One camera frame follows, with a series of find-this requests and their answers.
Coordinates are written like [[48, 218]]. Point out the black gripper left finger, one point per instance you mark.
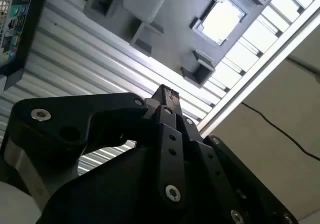
[[75, 111]]

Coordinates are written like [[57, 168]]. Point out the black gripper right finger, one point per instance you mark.
[[225, 174]]

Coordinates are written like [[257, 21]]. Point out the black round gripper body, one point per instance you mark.
[[120, 189]]

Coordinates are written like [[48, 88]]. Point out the square silver CPU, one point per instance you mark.
[[222, 22]]

